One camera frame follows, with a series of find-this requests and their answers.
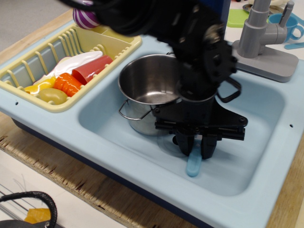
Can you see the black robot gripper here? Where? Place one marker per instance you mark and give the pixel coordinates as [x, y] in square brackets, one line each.
[207, 118]

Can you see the blue handled white spoon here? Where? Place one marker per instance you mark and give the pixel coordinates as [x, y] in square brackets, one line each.
[194, 160]

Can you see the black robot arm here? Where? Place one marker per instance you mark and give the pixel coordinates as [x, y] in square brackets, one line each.
[184, 91]

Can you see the stainless steel pot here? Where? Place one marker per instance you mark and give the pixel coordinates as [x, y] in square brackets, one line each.
[147, 83]

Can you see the light blue toy sink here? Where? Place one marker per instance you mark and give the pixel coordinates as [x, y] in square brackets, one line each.
[236, 188]

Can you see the grey toy faucet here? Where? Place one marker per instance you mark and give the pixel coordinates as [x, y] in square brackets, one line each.
[252, 51]

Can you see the green plastic plate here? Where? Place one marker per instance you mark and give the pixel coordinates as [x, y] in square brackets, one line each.
[237, 18]

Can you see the blue plastic utensil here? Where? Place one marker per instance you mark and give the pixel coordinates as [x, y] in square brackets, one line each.
[294, 46]

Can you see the red plastic cup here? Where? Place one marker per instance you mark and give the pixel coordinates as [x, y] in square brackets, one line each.
[85, 72]

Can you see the dark blue box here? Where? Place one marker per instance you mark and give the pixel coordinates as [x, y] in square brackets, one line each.
[224, 12]

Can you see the orange toy carrot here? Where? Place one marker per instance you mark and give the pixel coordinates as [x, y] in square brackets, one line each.
[67, 84]

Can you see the blue plastic cup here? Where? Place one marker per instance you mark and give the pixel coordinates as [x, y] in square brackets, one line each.
[294, 30]

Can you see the yellow toy potato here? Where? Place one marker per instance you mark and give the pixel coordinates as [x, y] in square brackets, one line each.
[53, 95]

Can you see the white plastic plate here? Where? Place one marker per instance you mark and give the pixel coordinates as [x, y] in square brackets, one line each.
[67, 64]

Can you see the yellow toy pepper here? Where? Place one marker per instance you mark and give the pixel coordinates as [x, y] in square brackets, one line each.
[36, 88]

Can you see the purple striped toy onion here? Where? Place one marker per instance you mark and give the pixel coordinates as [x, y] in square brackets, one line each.
[85, 19]

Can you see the yellow tape piece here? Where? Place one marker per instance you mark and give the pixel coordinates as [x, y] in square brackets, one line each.
[35, 216]

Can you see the yellow dish rack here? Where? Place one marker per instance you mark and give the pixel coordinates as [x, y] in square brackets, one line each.
[39, 59]

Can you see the black base device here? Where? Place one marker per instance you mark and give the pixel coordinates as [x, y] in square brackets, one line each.
[21, 224]

